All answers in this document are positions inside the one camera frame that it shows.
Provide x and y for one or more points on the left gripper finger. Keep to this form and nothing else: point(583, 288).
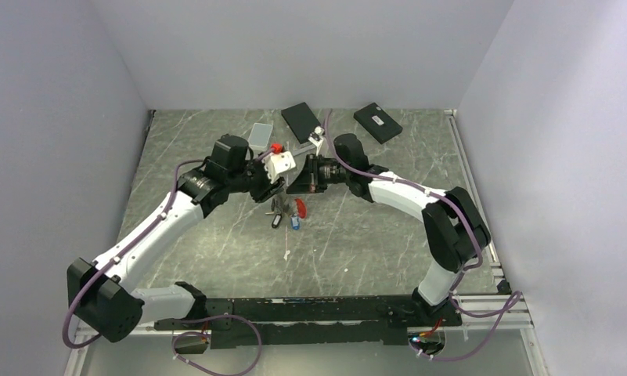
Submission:
point(279, 183)
point(261, 193)

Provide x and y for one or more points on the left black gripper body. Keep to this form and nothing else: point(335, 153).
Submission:
point(250, 178)

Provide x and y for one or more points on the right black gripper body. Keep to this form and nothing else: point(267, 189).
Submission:
point(330, 173)

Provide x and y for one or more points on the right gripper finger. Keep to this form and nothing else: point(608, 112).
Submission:
point(302, 187)
point(309, 170)

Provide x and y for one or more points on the grey key holder red handle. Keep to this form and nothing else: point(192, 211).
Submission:
point(287, 205)

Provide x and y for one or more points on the blue key tag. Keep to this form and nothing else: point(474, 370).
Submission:
point(295, 222)

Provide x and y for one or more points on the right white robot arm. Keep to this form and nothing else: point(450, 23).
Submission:
point(456, 232)

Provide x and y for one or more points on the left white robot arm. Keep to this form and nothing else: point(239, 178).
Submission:
point(103, 293)

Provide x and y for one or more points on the silver open-end wrench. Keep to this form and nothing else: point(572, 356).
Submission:
point(304, 150)

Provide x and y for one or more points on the small white plastic box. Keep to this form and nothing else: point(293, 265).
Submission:
point(259, 138)

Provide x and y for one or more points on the black box left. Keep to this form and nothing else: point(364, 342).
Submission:
point(301, 120)

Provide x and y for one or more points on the black box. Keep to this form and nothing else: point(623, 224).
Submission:
point(301, 120)
point(378, 123)

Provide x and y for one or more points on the black box right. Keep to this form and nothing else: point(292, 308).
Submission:
point(378, 123)

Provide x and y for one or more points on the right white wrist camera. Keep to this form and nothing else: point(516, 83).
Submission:
point(318, 139)

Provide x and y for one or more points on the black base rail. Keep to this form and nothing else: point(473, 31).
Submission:
point(387, 319)

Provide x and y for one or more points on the aluminium frame rail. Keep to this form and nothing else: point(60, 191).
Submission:
point(115, 318)

